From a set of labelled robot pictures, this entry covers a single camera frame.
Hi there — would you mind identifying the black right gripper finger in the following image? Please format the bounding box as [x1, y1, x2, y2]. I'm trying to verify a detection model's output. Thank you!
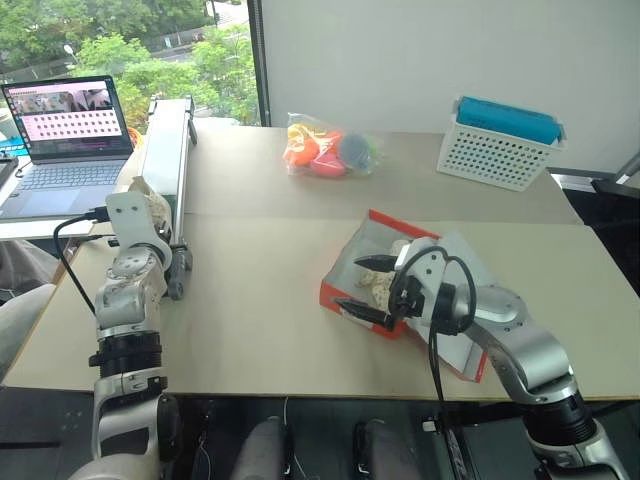
[333, 297, 397, 333]
[353, 254, 400, 274]

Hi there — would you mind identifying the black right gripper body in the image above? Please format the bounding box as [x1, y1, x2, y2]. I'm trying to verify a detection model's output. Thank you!
[388, 273, 427, 327]

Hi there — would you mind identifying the beige patterned shoe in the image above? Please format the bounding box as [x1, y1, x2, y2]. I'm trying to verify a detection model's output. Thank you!
[127, 175, 174, 237]
[353, 239, 417, 312]

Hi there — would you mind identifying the orange shoebox with lid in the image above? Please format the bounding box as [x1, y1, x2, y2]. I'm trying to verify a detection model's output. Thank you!
[319, 208, 492, 384]

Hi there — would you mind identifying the clear bag of colourful toys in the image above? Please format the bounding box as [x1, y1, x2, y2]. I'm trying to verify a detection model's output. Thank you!
[281, 111, 385, 180]

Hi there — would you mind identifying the white perforated plastic basket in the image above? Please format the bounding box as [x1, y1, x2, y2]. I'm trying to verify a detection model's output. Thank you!
[435, 97, 569, 193]

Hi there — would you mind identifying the grey rounded robot leg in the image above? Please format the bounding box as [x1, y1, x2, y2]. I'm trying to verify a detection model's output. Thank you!
[231, 415, 294, 480]

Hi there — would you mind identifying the teal rolled item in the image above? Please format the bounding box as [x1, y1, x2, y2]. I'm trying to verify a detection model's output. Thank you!
[455, 95, 565, 147]

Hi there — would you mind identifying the open grey laptop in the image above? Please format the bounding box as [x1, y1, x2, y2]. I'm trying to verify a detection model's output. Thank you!
[0, 74, 136, 222]

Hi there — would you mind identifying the grey cloth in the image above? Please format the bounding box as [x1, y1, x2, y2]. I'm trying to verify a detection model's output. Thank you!
[0, 238, 62, 297]

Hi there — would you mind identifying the light grey curved object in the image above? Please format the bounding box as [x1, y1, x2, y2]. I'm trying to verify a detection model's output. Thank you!
[0, 283, 57, 382]

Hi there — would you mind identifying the black device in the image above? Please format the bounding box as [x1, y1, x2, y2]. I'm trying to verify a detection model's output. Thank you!
[0, 156, 20, 192]

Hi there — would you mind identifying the teal tray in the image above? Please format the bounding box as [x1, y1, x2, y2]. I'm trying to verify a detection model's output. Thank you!
[0, 133, 27, 157]

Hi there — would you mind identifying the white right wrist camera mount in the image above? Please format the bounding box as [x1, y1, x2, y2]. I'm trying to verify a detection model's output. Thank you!
[397, 237, 454, 327]

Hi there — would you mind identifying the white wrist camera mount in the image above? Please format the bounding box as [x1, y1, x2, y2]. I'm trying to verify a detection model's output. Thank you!
[104, 191, 174, 266]
[397, 237, 454, 327]

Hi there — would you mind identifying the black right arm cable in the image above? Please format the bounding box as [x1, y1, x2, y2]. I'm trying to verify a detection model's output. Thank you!
[393, 244, 479, 404]

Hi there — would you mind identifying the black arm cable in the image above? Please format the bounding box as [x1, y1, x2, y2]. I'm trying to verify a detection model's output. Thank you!
[52, 207, 112, 317]
[393, 244, 479, 404]

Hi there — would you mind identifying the black furniture frame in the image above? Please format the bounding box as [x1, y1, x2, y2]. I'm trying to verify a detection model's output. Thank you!
[548, 149, 640, 301]

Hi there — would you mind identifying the black window frame post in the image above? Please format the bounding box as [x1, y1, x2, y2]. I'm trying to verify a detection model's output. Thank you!
[247, 0, 272, 127]

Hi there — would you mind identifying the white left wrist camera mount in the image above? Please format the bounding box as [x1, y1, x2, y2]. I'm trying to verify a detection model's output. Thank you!
[104, 191, 174, 266]

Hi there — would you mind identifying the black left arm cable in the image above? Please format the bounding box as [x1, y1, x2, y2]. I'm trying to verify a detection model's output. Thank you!
[52, 207, 112, 317]

